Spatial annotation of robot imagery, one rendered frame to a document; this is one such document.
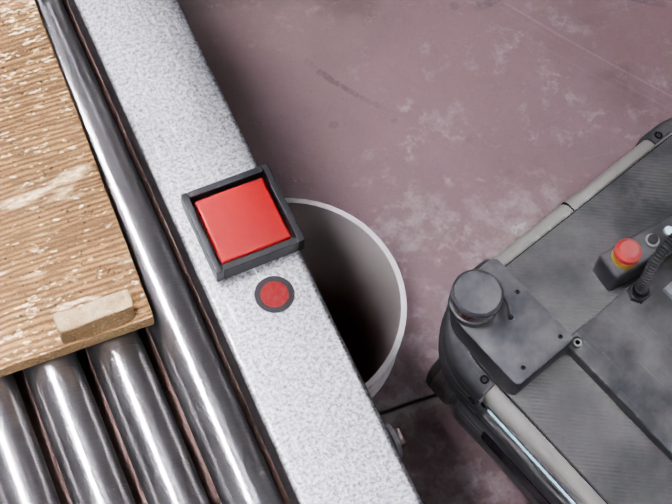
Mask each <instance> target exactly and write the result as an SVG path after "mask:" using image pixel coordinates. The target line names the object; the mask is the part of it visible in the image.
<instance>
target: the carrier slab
mask: <svg viewBox="0 0 672 504"><path fill-rule="evenodd" d="M125 289H128V290H129V292H130V294H131V298H132V302H133V308H134V312H135V318H134V319H132V320H130V321H127V322H125V323H122V324H120V325H117V326H115V327H112V328H110V329H107V330H103V331H99V332H95V333H92V334H90V335H87V336H85V337H82V338H80V339H77V340H74V341H71V342H68V343H63V342H62V341H61V339H60V337H59V334H58V331H57V329H56V326H55V323H54V320H53V314H54V313H57V312H61V311H66V310H70V309H73V308H76V307H79V306H82V305H85V304H87V303H90V302H92V301H94V300H96V299H99V298H102V297H105V296H107V295H110V294H113V293H116V292H119V291H122V290H125ZM153 324H154V316H153V313H152V310H151V308H150V305H149V302H148V300H147V297H146V294H145V292H144V289H143V286H142V284H141V281H140V278H139V276H138V273H137V270H136V268H135V265H134V262H133V260H132V257H131V254H130V252H129V249H128V246H127V244H126V241H125V238H124V236H123V233H122V230H121V228H120V225H119V222H118V220H117V217H116V215H115V212H114V209H113V207H112V204H111V201H110V199H109V196H108V193H107V191H106V188H105V185H104V183H103V180H102V177H101V175H100V172H99V169H98V167H97V164H96V161H95V159H94V156H93V153H92V151H91V148H90V145H89V143H88V140H87V137H86V135H85V132H84V130H83V127H82V124H81V122H80V119H79V116H78V114H77V111H76V108H75V106H74V103H73V100H72V98H71V95H70V92H69V90H68V87H67V84H66V82H65V79H64V76H63V74H62V71H61V68H60V66H59V63H58V60H57V58H56V55H55V52H54V50H53V47H52V45H51V42H50V39H49V37H48V34H47V31H46V29H45V26H44V23H43V21H42V18H41V15H40V13H39V10H38V7H37V5H36V2H35V0H0V377H3V376H6V375H8V374H11V373H14V372H17V371H20V370H23V369H26V368H29V367H32V366H34V365H37V364H40V363H43V362H46V361H49V360H52V359H55V358H58V357H61V356H63V355H66V354H69V353H72V352H75V351H78V350H81V349H84V348H87V347H89V346H92V345H95V344H98V343H101V342H104V341H107V340H110V339H113V338H115V337H118V336H121V335H124V334H127V333H130V332H133V331H136V330H139V329H141V328H144V327H147V326H150V325H153Z"/></svg>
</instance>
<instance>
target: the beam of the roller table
mask: <svg viewBox="0 0 672 504"><path fill-rule="evenodd" d="M67 1H68V4H69V6H70V8H71V10H72V13H73V15H74V17H75V19H76V22H77V24H78V26H79V28H80V31H81V33H82V35H83V37H84V40H85V42H86V44H87V46H88V49H89V51H90V53H91V55H92V58H93V60H94V62H95V64H96V67H97V69H98V71H99V73H100V76H101V78H102V80H103V82H104V85H105V87H106V89H107V91H108V94H109V96H110V98H111V100H112V103H113V105H114V107H115V109H116V112H117V114H118V116H119V118H120V121H121V123H122V125H123V127H124V130H125V132H126V134H127V136H128V139H129V141H130V143H131V145H132V148H133V150H134V152H135V154H136V157H137V159H138V161H139V163H140V166H141V168H142V170H143V172H144V175H145V177H146V179H147V181H148V184H149V186H150V188H151V190H152V193H153V195H154V197H155V199H156V202H157V204H158V206H159V208H160V211H161V213H162V215H163V217H164V220H165V222H166V224H167V226H168V229H169V231H170V233H171V235H172V238H173V240H174V242H175V244H176V247H177V249H178V251H179V253H180V256H181V258H182V260H183V262H184V265H185V267H186V269H187V271H188V274H189V276H190V278H191V280H192V283H193V285H194V287H195V289H196V292H197V294H198V296H199V298H200V300H201V303H202V305H203V307H204V309H205V312H206V314H207V316H208V318H209V321H210V323H211V325H212V327H213V330H214V332H215V334H216V336H217V339H218V341H219V343H220V345H221V348H222V350H223V352H224V354H225V357H226V359H227V361H228V363H229V366H230V368H231V370H232V372H233V375H234V377H235V379H236V381H237V384H238V386H239V388H240V390H241V393H242V395H243V397H244V399H245V402H246V404H247V406H248V408H249V411H250V413H251V415H252V417H253V420H254V422H255V424H256V426H257V429H258V431H259V433H260V435H261V438H262V440H263V442H264V444H265V447H266V449H267V451H268V453H269V456H270V458H271V460H272V462H273V465H274V467H275V469H276V471H277V474H278V476H279V478H280V480H281V483H282V485H283V487H284V489H285V492H286V494H287V496H288V498H289V501H290V503H291V504H423V502H422V500H421V498H420V496H419V493H418V491H417V489H416V487H415V485H414V483H413V481H412V479H411V477H410V475H409V473H408V471H407V469H406V467H405V465H404V463H403V461H402V459H401V457H400V455H399V453H398V450H397V448H396V446H395V444H394V442H393V440H392V438H391V436H390V434H389V432H388V430H387V428H386V426H385V424H384V422H383V420H382V418H381V416H380V414H379V412H378V410H377V408H376V405H375V403H374V401H373V399H372V397H371V395H370V393H369V391H368V389H367V387H366V385H365V383H364V381H363V379H362V377H361V375H360V373H359V371H358V369H357V367H356V365H355V362H354V360H353V358H352V356H351V354H350V352H349V350H348V348H347V346H346V344H345V342H344V340H343V338H342V336H341V334H340V332H339V330H338V328H337V326H336V324H335V322H334V319H333V317H332V315H331V313H330V311H329V309H328V307H327V305H326V303H325V301H324V299H323V297H322V295H321V293H320V291H319V289H318V287H317V285H316V283H315V281H314V279H313V277H312V274H311V272H310V270H309V268H308V266H307V264H306V262H305V260H304V258H303V256H302V254H301V252H300V251H298V250H297V252H294V253H292V254H289V255H286V256H284V257H281V258H279V259H276V260H273V261H271V262H268V263H266V264H263V265H260V266H258V267H255V268H253V269H250V270H247V271H245V272H242V273H239V274H237V275H234V276H232V277H229V278H226V279H223V280H221V281H219V282H217V281H216V280H215V277H214V275H213V273H212V271H211V269H210V266H209V264H208V262H207V260H206V258H205V255H204V253H203V251H202V249H201V247H200V244H199V242H198V240H197V238H196V236H195V233H194V231H193V229H192V227H191V225H190V222H189V220H188V218H187V216H186V213H185V211H184V209H183V207H182V204H181V194H184V193H187V194H188V192H189V191H192V190H195V189H198V188H200V187H203V186H206V185H209V184H212V183H214V182H217V181H220V180H223V179H225V178H228V177H231V176H234V175H236V174H239V173H242V172H245V171H247V170H250V169H253V168H256V167H258V164H257V162H256V160H255V158H254V156H253V154H252V152H251V150H250V148H249V146H248V143H247V141H246V139H245V137H244V135H243V133H242V131H241V129H240V127H239V125H238V123H237V121H236V119H235V117H234V115H233V113H232V111H231V109H230V107H229V105H228V103H227V100H226V98H225V96H224V94H223V92H222V90H221V88H220V86H219V84H218V82H217V80H216V78H215V76H214V74H213V72H212V70H211V68H210V66H209V64H208V62H207V60H206V57H205V55H204V53H203V51H202V49H201V47H200V45H199V43H198V41H197V39H196V37H195V35H194V33H193V31H192V29H191V27H190V25H189V23H188V21H187V19H186V17H185V14H184V12H183V10H182V8H181V6H180V4H179V2H178V0H67ZM269 276H280V277H283V278H285V279H287V280H288V281H289V282H290V283H291V284H292V286H293V288H294V291H295V298H294V301H293V303H292V305H291V306H290V307H289V308H288V309H287V310H285V311H283V312H280V313H270V312H266V311H264V310H263V309H261V308H260V307H259V306H258V304H257V303H256V301H255V297H254V292H255V288H256V286H257V284H258V283H259V282H260V281H261V280H262V279H264V278H266V277H269Z"/></svg>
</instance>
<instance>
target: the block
mask: <svg viewBox="0 0 672 504"><path fill-rule="evenodd" d="M134 318H135V312H134V308H133V302H132V298H131V294H130V292H129V290H128V289H125V290H122V291H119V292H116V293H113V294H110V295H107V296H105V297H102V298H99V299H96V300H94V301H92V302H90V303H87V304H85V305H82V306H79V307H76V308H73V309H70V310H66V311H61V312H57V313H54V314H53V320H54V323H55V326H56V329H57V331H58V334H59V337H60V339H61V341H62V342H63V343H68V342H71V341H74V340H77V339H80V338H82V337H85V336H87V335H90V334H92V333H95V332H99V331H103V330H107V329H110V328H112V327H115V326H117V325H120V324H122V323H125V322H127V321H130V320H132V319H134Z"/></svg>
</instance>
